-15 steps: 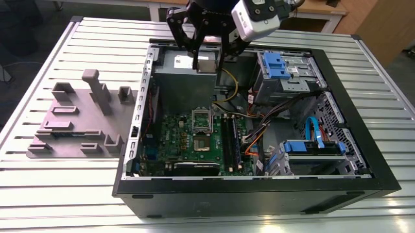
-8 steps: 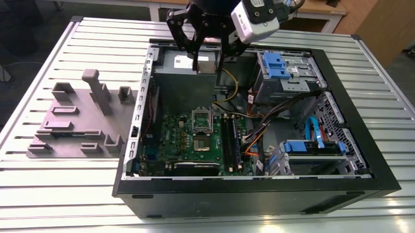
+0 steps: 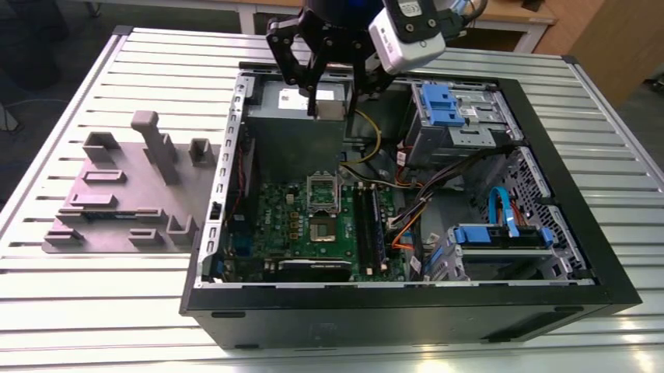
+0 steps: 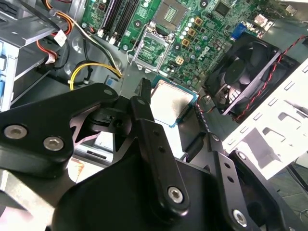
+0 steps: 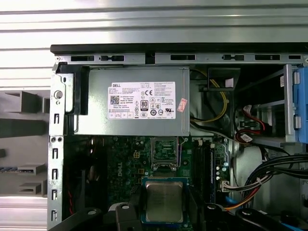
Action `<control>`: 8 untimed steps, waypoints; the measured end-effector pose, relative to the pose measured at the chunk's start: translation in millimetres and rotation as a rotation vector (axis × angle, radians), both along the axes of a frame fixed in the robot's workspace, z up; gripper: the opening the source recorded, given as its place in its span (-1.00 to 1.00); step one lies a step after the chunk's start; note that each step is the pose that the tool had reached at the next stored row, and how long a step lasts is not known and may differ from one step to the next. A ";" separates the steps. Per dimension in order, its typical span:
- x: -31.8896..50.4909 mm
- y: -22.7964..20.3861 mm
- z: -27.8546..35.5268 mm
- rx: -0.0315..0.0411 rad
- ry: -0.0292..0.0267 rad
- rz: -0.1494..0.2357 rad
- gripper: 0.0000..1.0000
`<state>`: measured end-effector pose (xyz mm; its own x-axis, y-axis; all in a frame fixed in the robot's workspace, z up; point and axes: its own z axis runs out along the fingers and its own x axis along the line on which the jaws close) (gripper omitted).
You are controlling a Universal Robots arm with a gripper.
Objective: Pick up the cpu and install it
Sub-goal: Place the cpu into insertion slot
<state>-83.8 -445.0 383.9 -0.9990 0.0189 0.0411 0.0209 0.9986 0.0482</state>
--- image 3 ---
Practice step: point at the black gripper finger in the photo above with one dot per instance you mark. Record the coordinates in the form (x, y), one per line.
(364, 66)
(279, 42)

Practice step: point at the CPU silver top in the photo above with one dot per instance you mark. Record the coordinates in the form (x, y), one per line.
(329, 110)

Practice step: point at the metal locking lever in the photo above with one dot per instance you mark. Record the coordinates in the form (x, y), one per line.
(340, 194)

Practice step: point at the CPU socket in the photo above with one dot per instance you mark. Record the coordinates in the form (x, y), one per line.
(324, 230)

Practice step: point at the blue disk carrier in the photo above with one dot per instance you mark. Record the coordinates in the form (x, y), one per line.
(441, 105)
(483, 235)

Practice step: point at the grey power supply unit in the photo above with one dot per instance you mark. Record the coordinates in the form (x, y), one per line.
(296, 147)

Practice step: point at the grey metal drive cage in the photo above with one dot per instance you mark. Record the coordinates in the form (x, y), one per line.
(467, 136)

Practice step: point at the white board connector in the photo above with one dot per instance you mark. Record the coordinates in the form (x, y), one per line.
(396, 222)

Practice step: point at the black RAM slot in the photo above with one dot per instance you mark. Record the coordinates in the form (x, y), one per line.
(370, 225)
(364, 225)

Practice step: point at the green motherboard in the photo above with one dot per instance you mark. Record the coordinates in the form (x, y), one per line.
(279, 233)

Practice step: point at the wooden cabinet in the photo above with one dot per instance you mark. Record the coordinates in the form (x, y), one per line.
(612, 46)

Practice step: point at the grey parts rack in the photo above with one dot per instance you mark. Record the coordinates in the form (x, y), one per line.
(130, 194)

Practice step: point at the black graphics card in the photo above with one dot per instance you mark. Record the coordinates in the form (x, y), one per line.
(312, 268)

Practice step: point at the grey metal disk bay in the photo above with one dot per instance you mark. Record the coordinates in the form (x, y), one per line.
(508, 264)

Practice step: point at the blue VGA port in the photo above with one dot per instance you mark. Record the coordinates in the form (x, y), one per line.
(218, 270)

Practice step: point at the black PC case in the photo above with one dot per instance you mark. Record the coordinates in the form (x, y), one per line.
(394, 322)

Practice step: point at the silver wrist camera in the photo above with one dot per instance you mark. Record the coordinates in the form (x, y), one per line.
(409, 42)

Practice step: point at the wooden desk white frame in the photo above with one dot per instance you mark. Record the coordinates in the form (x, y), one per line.
(519, 13)

